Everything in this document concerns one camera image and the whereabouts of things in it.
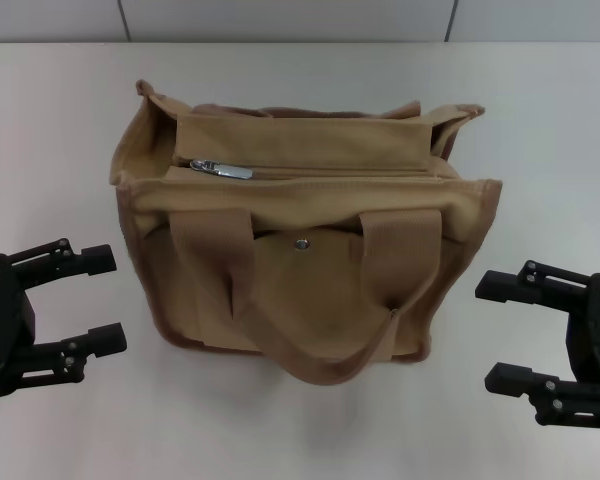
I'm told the khaki canvas food bag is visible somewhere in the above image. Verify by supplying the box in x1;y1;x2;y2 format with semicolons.
105;78;504;386

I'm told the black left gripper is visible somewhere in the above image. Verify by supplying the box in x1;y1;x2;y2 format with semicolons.
0;238;128;400

